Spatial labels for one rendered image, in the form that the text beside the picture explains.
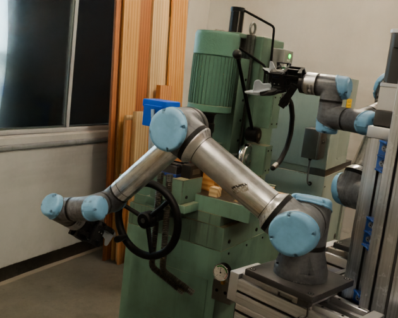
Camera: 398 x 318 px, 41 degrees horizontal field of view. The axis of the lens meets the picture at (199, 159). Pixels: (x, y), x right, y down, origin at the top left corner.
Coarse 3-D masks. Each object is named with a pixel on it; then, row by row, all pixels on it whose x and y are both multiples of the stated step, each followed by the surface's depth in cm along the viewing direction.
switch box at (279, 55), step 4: (276, 52) 224; (280, 52) 223; (284, 52) 223; (288, 52) 225; (292, 52) 229; (276, 56) 224; (280, 56) 223; (284, 56) 223; (292, 56) 230; (272, 60) 225; (276, 60) 224; (280, 60) 223; (284, 60) 224; (276, 64) 225; (280, 64) 224; (284, 64) 224
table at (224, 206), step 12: (144, 192) 212; (204, 192) 202; (180, 204) 192; (192, 204) 194; (204, 204) 197; (216, 204) 195; (228, 204) 192; (240, 204) 190; (228, 216) 192; (240, 216) 190; (252, 216) 190
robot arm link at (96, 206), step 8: (72, 200) 161; (80, 200) 160; (88, 200) 158; (96, 200) 158; (104, 200) 161; (64, 208) 161; (72, 208) 159; (80, 208) 158; (88, 208) 157; (96, 208) 157; (104, 208) 160; (72, 216) 160; (80, 216) 159; (88, 216) 158; (96, 216) 157; (104, 216) 160
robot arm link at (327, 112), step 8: (320, 104) 176; (328, 104) 174; (336, 104) 174; (320, 112) 176; (328, 112) 174; (336, 112) 171; (320, 120) 176; (328, 120) 174; (336, 120) 171; (320, 128) 176; (328, 128) 175; (336, 128) 173
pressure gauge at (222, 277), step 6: (216, 264) 189; (222, 264) 188; (228, 264) 189; (216, 270) 189; (222, 270) 188; (228, 270) 187; (216, 276) 190; (222, 276) 188; (228, 276) 188; (222, 282) 191
